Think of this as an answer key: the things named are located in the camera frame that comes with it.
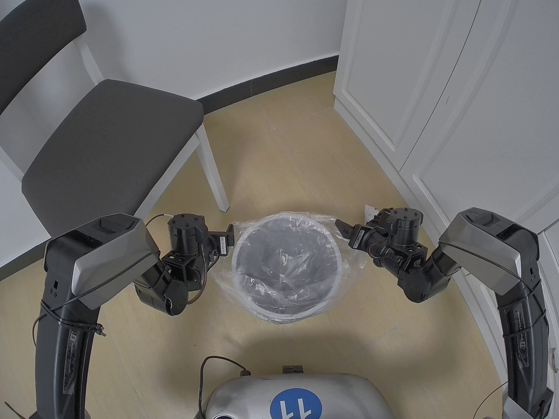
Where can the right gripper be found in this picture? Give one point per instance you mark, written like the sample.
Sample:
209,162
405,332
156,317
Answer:
360,237

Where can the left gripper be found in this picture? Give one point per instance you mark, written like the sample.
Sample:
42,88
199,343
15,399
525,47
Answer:
229,240

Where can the clear plastic bag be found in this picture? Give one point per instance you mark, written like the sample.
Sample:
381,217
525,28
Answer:
225,277

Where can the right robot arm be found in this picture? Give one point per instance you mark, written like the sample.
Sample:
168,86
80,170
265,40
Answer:
480,242

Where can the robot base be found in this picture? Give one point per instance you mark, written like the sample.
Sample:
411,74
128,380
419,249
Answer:
262,395

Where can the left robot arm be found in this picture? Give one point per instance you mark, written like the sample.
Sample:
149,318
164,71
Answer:
105,251

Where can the white trash bin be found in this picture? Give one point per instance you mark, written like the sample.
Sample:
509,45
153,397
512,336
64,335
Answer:
288,317

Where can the grey padded white chair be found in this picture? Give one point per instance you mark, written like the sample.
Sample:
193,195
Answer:
122,138

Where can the white wardrobe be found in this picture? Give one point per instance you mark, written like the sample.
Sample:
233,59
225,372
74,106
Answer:
458,103

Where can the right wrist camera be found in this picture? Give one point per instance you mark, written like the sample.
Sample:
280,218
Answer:
379,221

